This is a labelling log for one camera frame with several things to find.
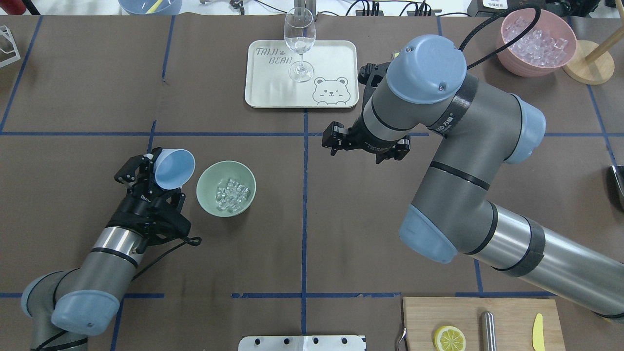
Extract lemon half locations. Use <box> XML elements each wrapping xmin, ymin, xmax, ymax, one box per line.
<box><xmin>432</xmin><ymin>325</ymin><xmax>467</xmax><ymax>351</ymax></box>

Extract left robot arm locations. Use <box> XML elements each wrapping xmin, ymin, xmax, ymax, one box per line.
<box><xmin>21</xmin><ymin>147</ymin><xmax>201</xmax><ymax>351</ymax></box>

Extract green bowl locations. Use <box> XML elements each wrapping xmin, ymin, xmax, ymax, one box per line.
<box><xmin>196</xmin><ymin>160</ymin><xmax>256</xmax><ymax>217</ymax></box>

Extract ice cubes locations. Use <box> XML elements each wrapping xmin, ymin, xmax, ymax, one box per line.
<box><xmin>215</xmin><ymin>178</ymin><xmax>251</xmax><ymax>214</ymax></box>

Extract pink bowl of ice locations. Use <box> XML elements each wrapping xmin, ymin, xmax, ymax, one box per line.
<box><xmin>497</xmin><ymin>10</ymin><xmax>577</xmax><ymax>78</ymax></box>

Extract clear wine glass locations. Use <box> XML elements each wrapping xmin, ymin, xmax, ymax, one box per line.
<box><xmin>284</xmin><ymin>7</ymin><xmax>316</xmax><ymax>83</ymax></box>

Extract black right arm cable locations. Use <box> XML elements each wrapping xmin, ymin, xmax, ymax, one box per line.
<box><xmin>458</xmin><ymin>5</ymin><xmax>542</xmax><ymax>70</ymax></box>

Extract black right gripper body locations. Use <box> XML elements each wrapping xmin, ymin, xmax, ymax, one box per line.
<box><xmin>351</xmin><ymin>119</ymin><xmax>400</xmax><ymax>155</ymax></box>

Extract steel muddler black cap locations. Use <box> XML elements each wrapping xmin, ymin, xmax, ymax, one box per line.
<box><xmin>481</xmin><ymin>311</ymin><xmax>497</xmax><ymax>351</ymax></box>

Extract wooden stand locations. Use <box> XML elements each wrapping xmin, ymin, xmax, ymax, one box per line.
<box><xmin>563</xmin><ymin>27</ymin><xmax>624</xmax><ymax>85</ymax></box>

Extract cream bear tray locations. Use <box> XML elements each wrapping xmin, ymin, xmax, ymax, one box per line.
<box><xmin>245</xmin><ymin>40</ymin><xmax>359</xmax><ymax>108</ymax></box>

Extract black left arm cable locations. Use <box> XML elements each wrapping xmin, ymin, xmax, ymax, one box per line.
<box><xmin>129</xmin><ymin>234</ymin><xmax>202</xmax><ymax>282</ymax></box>

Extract light blue plastic cup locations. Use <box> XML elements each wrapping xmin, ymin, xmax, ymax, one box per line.
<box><xmin>154</xmin><ymin>149</ymin><xmax>195</xmax><ymax>190</ymax></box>

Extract wooden cutting board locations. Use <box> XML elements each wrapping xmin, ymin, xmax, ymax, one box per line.
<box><xmin>403</xmin><ymin>297</ymin><xmax>566</xmax><ymax>351</ymax></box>

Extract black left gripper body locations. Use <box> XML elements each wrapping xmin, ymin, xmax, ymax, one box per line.
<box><xmin>106</xmin><ymin>193</ymin><xmax>192</xmax><ymax>244</ymax></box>

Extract white wire rack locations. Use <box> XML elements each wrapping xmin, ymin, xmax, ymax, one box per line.
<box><xmin>0</xmin><ymin>26</ymin><xmax>21</xmax><ymax>68</ymax></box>

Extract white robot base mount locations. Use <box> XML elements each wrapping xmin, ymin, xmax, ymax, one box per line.
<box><xmin>238</xmin><ymin>335</ymin><xmax>367</xmax><ymax>351</ymax></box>

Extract blue basin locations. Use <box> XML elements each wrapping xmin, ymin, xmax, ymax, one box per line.
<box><xmin>118</xmin><ymin>0</ymin><xmax>183</xmax><ymax>16</ymax></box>

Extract yellow plastic knife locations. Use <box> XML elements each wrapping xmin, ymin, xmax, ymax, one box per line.
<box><xmin>532</xmin><ymin>313</ymin><xmax>546</xmax><ymax>351</ymax></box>

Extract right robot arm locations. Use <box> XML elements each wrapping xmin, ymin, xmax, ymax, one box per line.
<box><xmin>322</xmin><ymin>34</ymin><xmax>624</xmax><ymax>323</ymax></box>

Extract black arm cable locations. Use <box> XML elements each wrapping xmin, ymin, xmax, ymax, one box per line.
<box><xmin>129</xmin><ymin>234</ymin><xmax>202</xmax><ymax>282</ymax></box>
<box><xmin>458</xmin><ymin>5</ymin><xmax>542</xmax><ymax>70</ymax></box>

